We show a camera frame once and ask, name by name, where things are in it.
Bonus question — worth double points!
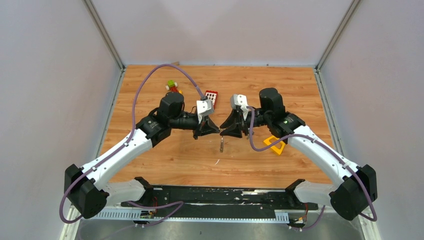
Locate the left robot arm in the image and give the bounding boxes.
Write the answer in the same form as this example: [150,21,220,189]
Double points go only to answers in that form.
[64,92,220,219]

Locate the purple cable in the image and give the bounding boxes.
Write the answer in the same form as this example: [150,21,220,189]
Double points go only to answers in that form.
[59,64,206,230]
[246,106,378,232]

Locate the silver keyring with keys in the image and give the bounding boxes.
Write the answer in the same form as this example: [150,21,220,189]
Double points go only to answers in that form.
[219,136,225,153]

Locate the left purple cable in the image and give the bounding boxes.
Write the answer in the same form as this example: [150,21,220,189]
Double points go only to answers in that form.
[59,64,206,230]

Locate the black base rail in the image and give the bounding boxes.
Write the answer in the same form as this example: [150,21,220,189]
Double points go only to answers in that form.
[135,185,319,220]

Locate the red window toy brick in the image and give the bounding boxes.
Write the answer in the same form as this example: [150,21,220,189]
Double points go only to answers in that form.
[204,90,218,108]

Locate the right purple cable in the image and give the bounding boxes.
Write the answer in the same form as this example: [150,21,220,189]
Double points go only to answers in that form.
[246,106,378,232]

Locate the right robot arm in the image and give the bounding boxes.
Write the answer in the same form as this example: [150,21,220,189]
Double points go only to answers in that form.
[220,87,378,222]

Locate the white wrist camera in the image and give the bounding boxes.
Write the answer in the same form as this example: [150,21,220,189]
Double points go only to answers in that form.
[196,99,215,123]
[230,94,249,120]

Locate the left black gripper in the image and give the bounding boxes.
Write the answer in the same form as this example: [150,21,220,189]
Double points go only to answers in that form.
[170,112,221,141]

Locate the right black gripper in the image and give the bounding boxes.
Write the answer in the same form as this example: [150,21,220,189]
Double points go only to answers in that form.
[219,109,271,138]

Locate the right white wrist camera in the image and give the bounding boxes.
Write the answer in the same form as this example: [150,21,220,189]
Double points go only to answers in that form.
[230,94,249,120]

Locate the colourful toy brick car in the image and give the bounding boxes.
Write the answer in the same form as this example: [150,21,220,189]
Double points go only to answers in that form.
[165,80,183,94]

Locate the yellow triangular plastic piece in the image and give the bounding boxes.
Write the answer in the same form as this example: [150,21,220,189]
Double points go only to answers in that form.
[263,135,286,156]

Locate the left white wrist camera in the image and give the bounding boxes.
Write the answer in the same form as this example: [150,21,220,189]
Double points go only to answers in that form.
[196,99,215,123]

